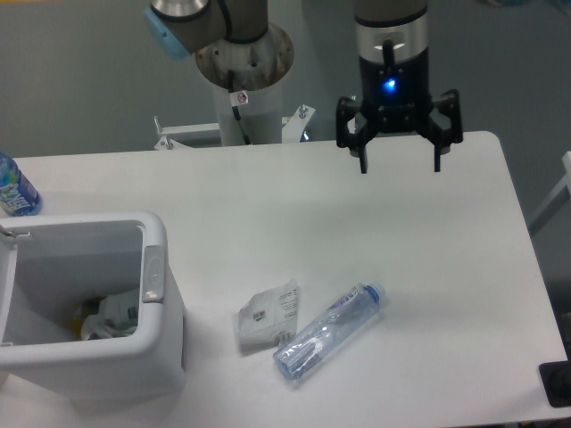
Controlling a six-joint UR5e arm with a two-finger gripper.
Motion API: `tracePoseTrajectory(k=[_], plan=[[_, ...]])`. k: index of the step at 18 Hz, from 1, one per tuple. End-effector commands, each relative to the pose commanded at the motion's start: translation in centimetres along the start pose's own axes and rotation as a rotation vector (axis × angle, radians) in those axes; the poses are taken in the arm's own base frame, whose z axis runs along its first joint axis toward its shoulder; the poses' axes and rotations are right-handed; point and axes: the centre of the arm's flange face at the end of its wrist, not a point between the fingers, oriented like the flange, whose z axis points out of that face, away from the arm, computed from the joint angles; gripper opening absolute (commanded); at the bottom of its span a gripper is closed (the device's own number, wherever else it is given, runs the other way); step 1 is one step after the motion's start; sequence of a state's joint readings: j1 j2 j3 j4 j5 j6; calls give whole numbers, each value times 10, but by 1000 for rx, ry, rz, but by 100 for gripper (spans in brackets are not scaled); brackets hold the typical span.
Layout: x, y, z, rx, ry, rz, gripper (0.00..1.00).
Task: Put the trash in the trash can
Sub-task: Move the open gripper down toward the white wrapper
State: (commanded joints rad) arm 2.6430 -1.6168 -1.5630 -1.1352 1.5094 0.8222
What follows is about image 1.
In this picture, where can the white metal base frame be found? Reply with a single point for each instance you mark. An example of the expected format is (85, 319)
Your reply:
(294, 129)

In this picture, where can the white frame at right edge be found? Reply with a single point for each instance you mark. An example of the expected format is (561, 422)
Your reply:
(556, 198)

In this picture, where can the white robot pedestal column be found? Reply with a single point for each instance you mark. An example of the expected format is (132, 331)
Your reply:
(247, 79)

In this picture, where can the blue labelled water bottle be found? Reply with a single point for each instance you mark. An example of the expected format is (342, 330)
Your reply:
(18, 196)

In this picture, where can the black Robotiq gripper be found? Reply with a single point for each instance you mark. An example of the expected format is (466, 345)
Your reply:
(392, 93)

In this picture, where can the white paper wrapper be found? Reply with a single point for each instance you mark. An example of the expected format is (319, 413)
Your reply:
(268, 320)

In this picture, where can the trash pile inside can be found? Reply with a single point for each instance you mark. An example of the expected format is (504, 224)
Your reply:
(107, 317)

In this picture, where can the white plastic trash can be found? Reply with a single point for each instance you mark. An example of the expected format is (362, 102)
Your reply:
(50, 265)

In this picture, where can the clear plastic bottle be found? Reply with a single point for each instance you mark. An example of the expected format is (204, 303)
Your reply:
(328, 330)

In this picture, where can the black clamp at table edge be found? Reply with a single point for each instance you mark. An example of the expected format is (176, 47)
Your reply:
(556, 382)

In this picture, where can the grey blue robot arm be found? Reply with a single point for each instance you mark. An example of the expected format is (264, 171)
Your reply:
(387, 32)

